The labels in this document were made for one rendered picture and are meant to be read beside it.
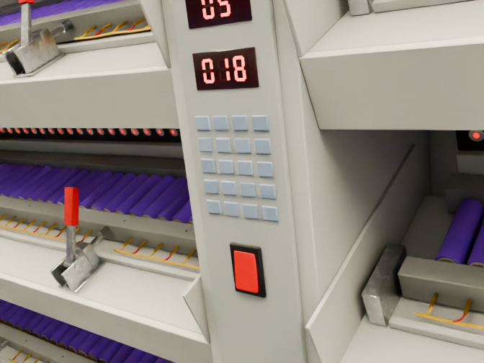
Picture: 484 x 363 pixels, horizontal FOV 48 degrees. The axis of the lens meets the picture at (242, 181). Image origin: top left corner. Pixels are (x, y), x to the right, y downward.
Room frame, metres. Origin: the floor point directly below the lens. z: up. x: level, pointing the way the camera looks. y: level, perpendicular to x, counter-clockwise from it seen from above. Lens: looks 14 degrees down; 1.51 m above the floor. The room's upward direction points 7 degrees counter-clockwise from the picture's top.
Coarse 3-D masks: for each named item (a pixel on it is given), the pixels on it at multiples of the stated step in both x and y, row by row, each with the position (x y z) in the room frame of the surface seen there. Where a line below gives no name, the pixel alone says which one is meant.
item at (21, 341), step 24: (0, 312) 0.75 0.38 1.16; (24, 312) 0.73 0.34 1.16; (0, 336) 0.69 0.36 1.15; (24, 336) 0.67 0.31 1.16; (48, 336) 0.67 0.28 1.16; (72, 336) 0.65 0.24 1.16; (96, 336) 0.63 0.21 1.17; (0, 360) 0.67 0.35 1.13; (24, 360) 0.64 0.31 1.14; (48, 360) 0.62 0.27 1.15; (72, 360) 0.60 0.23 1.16; (96, 360) 0.61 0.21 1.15; (120, 360) 0.58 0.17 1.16; (144, 360) 0.57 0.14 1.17; (168, 360) 0.56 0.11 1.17
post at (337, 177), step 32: (288, 32) 0.30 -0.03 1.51; (288, 64) 0.30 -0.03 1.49; (288, 96) 0.30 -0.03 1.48; (288, 128) 0.30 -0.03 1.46; (192, 160) 0.35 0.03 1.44; (288, 160) 0.30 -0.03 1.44; (320, 160) 0.31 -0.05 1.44; (352, 160) 0.34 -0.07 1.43; (384, 160) 0.38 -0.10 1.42; (192, 192) 0.35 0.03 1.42; (320, 192) 0.30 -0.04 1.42; (352, 192) 0.34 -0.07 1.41; (384, 192) 0.37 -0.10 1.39; (320, 224) 0.30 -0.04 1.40; (352, 224) 0.33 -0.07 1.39; (320, 256) 0.30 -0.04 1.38; (320, 288) 0.30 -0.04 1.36
